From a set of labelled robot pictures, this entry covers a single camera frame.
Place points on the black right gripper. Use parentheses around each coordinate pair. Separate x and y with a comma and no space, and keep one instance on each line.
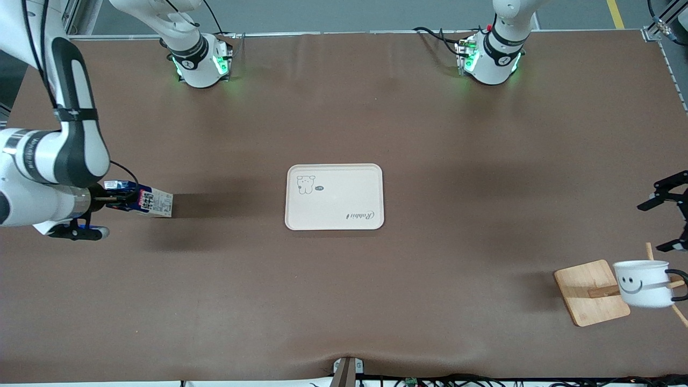
(99,199)

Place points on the white dotted table edge strip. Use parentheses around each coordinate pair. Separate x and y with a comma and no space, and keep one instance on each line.
(674,75)

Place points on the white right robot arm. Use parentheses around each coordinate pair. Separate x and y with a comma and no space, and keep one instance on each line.
(70,156)

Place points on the aluminium frame profile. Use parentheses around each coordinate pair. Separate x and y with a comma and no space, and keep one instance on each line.
(657,29)
(80,16)

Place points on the metal table edge bracket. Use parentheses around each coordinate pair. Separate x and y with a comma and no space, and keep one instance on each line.
(346,373)

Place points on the wooden cup rack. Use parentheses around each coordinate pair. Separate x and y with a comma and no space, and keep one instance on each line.
(588,293)

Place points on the white smiley face mug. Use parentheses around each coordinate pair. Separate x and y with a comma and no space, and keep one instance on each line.
(642,285)

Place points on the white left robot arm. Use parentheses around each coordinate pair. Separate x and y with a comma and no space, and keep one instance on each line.
(494,54)

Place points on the blue and white milk carton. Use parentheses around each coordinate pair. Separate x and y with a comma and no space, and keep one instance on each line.
(156,203)

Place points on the cream tray with rabbit print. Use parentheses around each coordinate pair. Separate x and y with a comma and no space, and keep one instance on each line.
(333,199)

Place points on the small green circuit board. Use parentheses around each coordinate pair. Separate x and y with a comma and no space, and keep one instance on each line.
(411,382)

